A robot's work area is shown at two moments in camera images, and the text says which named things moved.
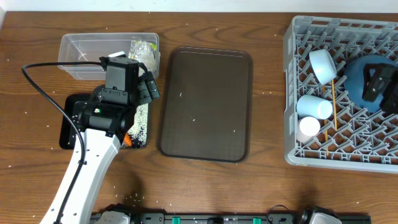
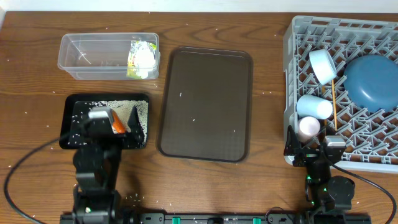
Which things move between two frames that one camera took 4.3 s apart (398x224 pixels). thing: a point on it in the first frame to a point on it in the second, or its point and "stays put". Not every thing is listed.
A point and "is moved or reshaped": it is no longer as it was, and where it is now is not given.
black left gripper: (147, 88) to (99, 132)
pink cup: (306, 127) stays put
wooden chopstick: (325, 123) stays put
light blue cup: (314, 106) stays put
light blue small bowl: (323, 65) stays put
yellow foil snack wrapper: (142, 47) is moved or reshaped
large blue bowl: (354, 78) stays put
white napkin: (148, 57) stays put
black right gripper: (375, 88) to (293, 148)
